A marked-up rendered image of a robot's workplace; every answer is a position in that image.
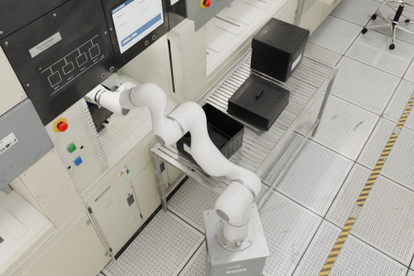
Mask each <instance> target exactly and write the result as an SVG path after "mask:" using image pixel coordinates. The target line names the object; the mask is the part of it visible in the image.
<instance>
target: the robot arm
mask: <svg viewBox="0 0 414 276"><path fill-rule="evenodd" d="M84 99H85V101H88V102H90V103H94V104H97V105H98V106H99V105H100V106H102V107H103V108H106V109H107V110H110V111H111V112H113V113H115V114H117V115H119V116H121V117H124V116H126V115H127V114H128V113H129V112H130V110H131V109H133V108H139V107H144V106H147V107H148V108H149V110H150V113H151V117H152V130H153V135H154V137H155V139H156V140H157V141H158V143H160V144H162V145H165V146H169V145H173V144H175V143H176V142H177V141H178V140H179V139H180V138H181V137H182V136H183V135H184V134H186V133H187V132H188V131H189V132H190V134H191V148H190V151H191V154H192V156H193V159H194V160H195V161H196V162H197V163H198V164H199V166H200V167H201V168H202V169H203V170H204V171H205V172H206V173H208V174H209V175H212V176H216V177H218V176H227V177H229V178H230V179H231V183H230V184H229V185H228V186H227V187H226V188H225V189H224V191H223V192H222V193H221V194H220V195H219V197H218V198H217V200H216V203H215V206H214V209H215V212H216V214H217V215H218V216H219V217H221V219H220V220H219V222H218V223H217V226H216V237H217V240H218V242H219V243H220V244H221V245H222V246H223V247H224V248H225V249H228V250H231V251H241V250H244V249H246V248H247V247H249V246H250V245H251V244H252V242H253V240H254V235H255V231H254V226H253V224H252V222H251V221H250V217H251V207H250V204H252V202H253V201H254V200H255V198H256V197H257V196H258V195H259V193H260V191H261V188H262V183H261V180H260V178H259V177H258V176H257V175H256V174H255V173H254V172H252V171H250V170H248V169H245V168H242V167H240V166H238V165H236V164H234V163H232V162H230V161H229V160H228V159H226V158H225V157H224V156H223V155H222V153H221V152H220V151H219V150H218V149H217V148H216V146H215V145H214V144H213V143H212V141H211V139H210V138H209V135H208V130H207V125H206V115H205V112H204V111H203V109H202V108H201V107H200V105H198V104H197V103H195V102H184V103H182V104H181V105H179V106H178V107H177V108H176V109H175V110H174V111H173V112H171V113H170V114H169V115H168V116H167V117H165V111H166V106H167V96H166V93H165V92H164V90H162V88H160V87H159V85H157V84H155V83H144V84H141V85H138V86H136V85H135V84H134V83H132V82H127V83H124V84H122V85H121V86H120V87H119V88H118V89H117V90H116V91H115V92H111V91H109V90H107V89H105V88H104V87H103V86H101V85H98V86H97V87H96V88H94V89H93V90H92V91H91V92H89V93H88V94H86V95H85V96H84Z"/></svg>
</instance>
